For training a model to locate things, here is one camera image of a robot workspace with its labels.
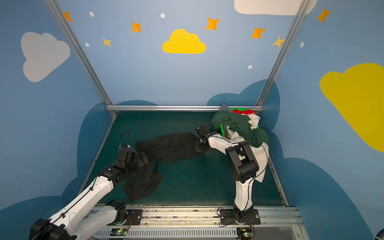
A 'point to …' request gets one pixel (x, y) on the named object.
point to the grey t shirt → (224, 107)
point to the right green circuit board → (244, 233)
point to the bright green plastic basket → (222, 126)
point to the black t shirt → (143, 180)
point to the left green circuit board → (118, 232)
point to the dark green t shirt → (240, 124)
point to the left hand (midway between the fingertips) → (144, 159)
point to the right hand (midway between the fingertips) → (199, 148)
